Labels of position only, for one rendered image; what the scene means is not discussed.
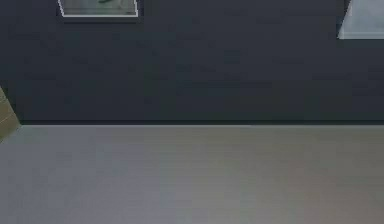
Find white framed wall picture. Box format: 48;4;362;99
57;0;139;18

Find pale grey window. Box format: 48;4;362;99
336;0;384;41

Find olive wooden cupboard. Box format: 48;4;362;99
0;85;22;145

